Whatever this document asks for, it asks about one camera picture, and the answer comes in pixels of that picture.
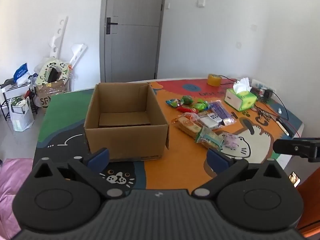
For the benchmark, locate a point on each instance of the blue white bag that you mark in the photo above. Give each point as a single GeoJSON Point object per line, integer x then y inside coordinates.
{"type": "Point", "coordinates": [21, 72]}

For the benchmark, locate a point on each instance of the taped brown cardboard box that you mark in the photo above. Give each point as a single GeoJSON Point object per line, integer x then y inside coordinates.
{"type": "Point", "coordinates": [53, 90]}

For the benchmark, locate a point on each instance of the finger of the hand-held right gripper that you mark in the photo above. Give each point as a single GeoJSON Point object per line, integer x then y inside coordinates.
{"type": "Point", "coordinates": [292, 146]}

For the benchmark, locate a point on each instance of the bunch of keys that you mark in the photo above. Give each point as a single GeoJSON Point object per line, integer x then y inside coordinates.
{"type": "Point", "coordinates": [262, 112]}

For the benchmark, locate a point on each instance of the blue snack packet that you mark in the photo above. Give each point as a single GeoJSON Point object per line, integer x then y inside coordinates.
{"type": "Point", "coordinates": [174, 102]}

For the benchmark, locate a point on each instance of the round green snack packet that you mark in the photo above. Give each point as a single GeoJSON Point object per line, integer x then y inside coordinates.
{"type": "Point", "coordinates": [188, 100]}

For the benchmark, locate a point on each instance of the small purple white snack packet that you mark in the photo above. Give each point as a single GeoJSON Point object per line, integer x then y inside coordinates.
{"type": "Point", "coordinates": [231, 141]}

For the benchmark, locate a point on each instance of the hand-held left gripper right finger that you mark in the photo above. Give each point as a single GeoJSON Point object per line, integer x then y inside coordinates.
{"type": "Point", "coordinates": [217, 160]}

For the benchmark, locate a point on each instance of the black shelf rack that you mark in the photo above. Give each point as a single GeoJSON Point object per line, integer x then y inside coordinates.
{"type": "Point", "coordinates": [5, 95]}

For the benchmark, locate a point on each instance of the white black pen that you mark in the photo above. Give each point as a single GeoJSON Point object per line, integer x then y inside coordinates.
{"type": "Point", "coordinates": [285, 127]}

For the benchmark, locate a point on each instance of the colourful printed table mat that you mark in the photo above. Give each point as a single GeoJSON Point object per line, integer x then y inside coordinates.
{"type": "Point", "coordinates": [190, 155]}

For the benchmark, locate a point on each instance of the white black snack packet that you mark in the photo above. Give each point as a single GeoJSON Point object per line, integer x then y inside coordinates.
{"type": "Point", "coordinates": [211, 120]}

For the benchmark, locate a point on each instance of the short white plastic board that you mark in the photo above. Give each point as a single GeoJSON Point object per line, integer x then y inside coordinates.
{"type": "Point", "coordinates": [78, 52]}

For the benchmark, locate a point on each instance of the black power adapter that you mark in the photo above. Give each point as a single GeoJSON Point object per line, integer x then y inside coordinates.
{"type": "Point", "coordinates": [267, 94]}

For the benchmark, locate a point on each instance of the green white snack packet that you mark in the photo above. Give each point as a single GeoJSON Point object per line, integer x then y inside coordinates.
{"type": "Point", "coordinates": [208, 138]}

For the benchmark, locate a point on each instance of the green tissue box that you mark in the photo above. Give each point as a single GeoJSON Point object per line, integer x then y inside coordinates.
{"type": "Point", "coordinates": [241, 99]}

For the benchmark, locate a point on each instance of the white shopping bag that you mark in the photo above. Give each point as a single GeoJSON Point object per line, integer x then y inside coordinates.
{"type": "Point", "coordinates": [21, 120]}

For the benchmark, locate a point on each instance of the yellow tape roll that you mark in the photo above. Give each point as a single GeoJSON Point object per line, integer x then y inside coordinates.
{"type": "Point", "coordinates": [214, 80]}

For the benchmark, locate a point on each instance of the red snack packet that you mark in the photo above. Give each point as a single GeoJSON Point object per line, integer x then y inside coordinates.
{"type": "Point", "coordinates": [186, 109]}

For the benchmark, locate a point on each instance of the pink blanket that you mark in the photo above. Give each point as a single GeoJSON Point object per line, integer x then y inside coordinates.
{"type": "Point", "coordinates": [11, 185]}

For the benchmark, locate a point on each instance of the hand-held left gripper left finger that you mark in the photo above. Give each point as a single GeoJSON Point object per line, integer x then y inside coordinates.
{"type": "Point", "coordinates": [98, 158]}

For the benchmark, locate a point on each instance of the grey door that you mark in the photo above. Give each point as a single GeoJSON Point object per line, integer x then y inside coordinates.
{"type": "Point", "coordinates": [132, 30]}

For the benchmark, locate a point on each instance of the panda print toilet seat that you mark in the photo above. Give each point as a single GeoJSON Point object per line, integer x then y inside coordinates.
{"type": "Point", "coordinates": [43, 73]}

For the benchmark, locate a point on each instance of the white power strip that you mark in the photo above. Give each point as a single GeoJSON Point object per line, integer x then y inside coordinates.
{"type": "Point", "coordinates": [257, 83]}

